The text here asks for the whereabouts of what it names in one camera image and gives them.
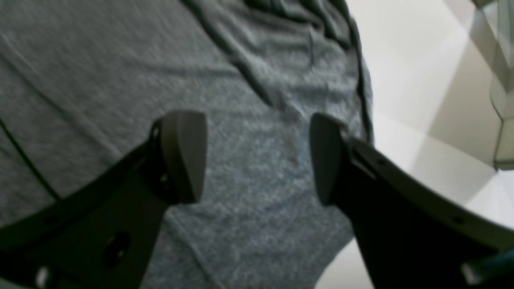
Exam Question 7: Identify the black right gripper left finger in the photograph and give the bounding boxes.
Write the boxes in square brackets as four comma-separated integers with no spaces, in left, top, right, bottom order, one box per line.
[1,110,208,289]

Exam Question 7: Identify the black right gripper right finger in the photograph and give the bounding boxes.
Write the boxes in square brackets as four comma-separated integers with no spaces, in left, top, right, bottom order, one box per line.
[310,113,514,289]

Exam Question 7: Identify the grey t-shirt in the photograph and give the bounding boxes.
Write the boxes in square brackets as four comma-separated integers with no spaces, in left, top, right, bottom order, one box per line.
[1,0,373,289]

